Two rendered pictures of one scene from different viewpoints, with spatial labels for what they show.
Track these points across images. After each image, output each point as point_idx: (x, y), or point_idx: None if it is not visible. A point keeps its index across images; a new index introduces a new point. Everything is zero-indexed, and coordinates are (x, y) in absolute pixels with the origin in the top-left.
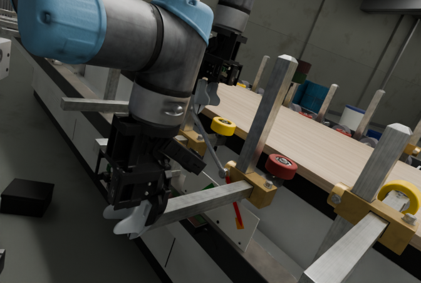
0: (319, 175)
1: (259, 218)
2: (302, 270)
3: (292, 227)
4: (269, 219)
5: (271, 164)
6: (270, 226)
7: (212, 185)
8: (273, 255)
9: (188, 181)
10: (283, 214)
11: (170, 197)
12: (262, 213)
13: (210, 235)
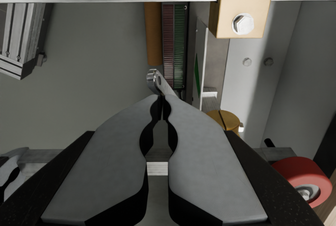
0: (324, 223)
1: (285, 88)
2: (259, 138)
3: (284, 137)
4: (286, 104)
5: None
6: (281, 106)
7: (199, 91)
8: (250, 117)
9: (199, 31)
10: (293, 128)
11: (165, 29)
12: (290, 93)
13: (179, 96)
